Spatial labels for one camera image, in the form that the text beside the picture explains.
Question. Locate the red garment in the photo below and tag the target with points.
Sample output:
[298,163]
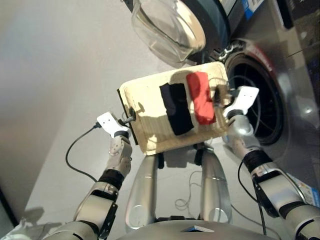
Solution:
[202,100]

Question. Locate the black garment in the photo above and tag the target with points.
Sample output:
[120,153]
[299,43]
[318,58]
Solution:
[178,112]

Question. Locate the pale woven basket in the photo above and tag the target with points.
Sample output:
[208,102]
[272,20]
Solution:
[150,105]

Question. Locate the grey washing machine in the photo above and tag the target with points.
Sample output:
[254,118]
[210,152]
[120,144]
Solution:
[287,100]

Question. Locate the round washing machine door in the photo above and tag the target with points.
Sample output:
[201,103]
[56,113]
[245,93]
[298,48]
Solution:
[212,25]

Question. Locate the silver robot leg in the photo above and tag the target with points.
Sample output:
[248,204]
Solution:
[215,185]
[142,190]

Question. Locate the blue energy label sticker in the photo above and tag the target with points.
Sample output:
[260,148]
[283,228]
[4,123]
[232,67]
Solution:
[250,8]

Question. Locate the silver robot torso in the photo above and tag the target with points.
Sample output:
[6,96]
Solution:
[175,230]

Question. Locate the white blue warning sticker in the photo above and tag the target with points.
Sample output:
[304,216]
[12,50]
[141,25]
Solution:
[303,190]

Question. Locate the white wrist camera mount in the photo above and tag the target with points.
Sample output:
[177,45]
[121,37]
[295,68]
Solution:
[246,97]
[110,123]

